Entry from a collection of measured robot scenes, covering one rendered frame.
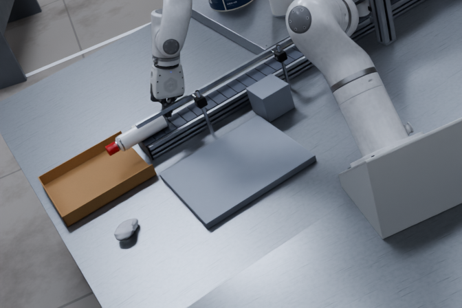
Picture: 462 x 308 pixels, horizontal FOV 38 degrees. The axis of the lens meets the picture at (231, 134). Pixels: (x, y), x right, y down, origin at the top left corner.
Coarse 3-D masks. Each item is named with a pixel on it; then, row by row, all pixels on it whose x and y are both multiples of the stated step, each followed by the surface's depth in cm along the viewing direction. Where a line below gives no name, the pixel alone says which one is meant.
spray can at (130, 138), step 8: (160, 120) 210; (136, 128) 209; (144, 128) 209; (152, 128) 209; (160, 128) 211; (120, 136) 207; (128, 136) 207; (136, 136) 208; (144, 136) 209; (112, 144) 207; (120, 144) 206; (128, 144) 207; (112, 152) 207
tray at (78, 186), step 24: (96, 144) 219; (72, 168) 218; (96, 168) 215; (120, 168) 211; (144, 168) 201; (48, 192) 205; (72, 192) 208; (96, 192) 205; (120, 192) 200; (72, 216) 195
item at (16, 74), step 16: (0, 0) 489; (16, 0) 569; (32, 0) 571; (0, 16) 478; (16, 16) 576; (0, 32) 456; (0, 48) 462; (0, 64) 468; (16, 64) 470; (0, 80) 475; (16, 80) 477
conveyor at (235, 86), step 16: (368, 16) 233; (272, 64) 226; (288, 64) 224; (240, 80) 224; (256, 80) 221; (208, 96) 221; (224, 96) 219; (192, 112) 216; (176, 128) 212; (144, 144) 209
